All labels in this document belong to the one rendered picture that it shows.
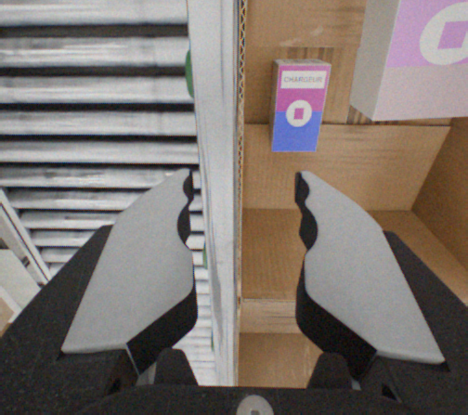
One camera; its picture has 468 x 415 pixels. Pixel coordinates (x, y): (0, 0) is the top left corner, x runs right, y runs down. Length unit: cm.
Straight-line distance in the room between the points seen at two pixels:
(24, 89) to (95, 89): 13
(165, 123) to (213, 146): 18
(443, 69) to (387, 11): 8
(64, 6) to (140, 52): 13
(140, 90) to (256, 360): 63
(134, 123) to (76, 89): 11
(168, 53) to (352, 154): 34
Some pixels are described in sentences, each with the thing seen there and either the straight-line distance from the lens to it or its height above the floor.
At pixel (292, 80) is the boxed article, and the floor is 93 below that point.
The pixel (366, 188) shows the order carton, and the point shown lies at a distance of 44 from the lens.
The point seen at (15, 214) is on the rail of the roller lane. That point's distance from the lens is 84.
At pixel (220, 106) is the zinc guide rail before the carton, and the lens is 34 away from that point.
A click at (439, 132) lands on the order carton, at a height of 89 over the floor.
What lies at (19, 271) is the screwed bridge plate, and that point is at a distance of 100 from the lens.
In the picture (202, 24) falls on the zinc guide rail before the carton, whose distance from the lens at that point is 33.
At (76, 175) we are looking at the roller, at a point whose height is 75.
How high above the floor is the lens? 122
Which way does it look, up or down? 58 degrees down
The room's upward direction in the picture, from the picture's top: 178 degrees counter-clockwise
